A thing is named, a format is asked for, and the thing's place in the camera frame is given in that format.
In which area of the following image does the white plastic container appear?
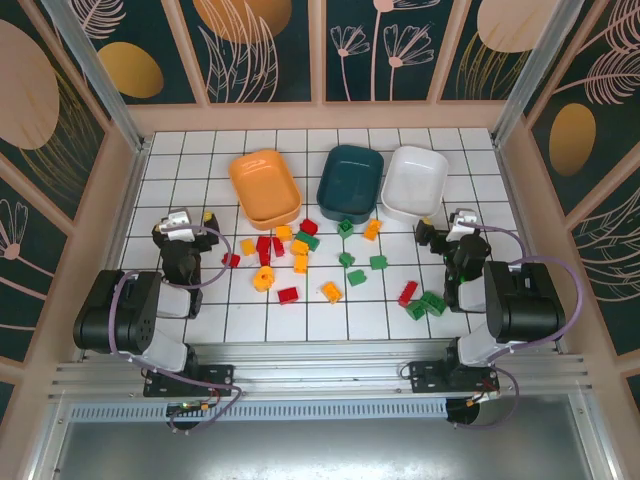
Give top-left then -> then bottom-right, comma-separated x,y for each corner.
380,145 -> 449,220

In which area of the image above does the orange plastic container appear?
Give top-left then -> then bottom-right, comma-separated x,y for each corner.
228,148 -> 304,231

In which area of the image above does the yellow round face lego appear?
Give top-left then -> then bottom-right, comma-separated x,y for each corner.
252,266 -> 277,293

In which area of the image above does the teal plastic container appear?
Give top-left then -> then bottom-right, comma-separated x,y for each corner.
316,143 -> 386,224

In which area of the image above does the grey metal panel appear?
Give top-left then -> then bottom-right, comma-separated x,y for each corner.
29,394 -> 616,480

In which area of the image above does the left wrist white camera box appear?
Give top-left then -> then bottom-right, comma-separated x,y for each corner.
163,209 -> 195,239

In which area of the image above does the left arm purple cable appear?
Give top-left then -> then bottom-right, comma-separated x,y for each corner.
108,224 -> 246,435

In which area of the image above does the aluminium frame post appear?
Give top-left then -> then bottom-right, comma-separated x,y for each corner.
490,0 -> 586,147
40,0 -> 151,154

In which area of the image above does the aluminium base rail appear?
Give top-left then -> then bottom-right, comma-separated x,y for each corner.
47,341 -> 599,404

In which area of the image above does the perforated metal cable strip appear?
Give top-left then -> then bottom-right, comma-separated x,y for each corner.
68,401 -> 451,422

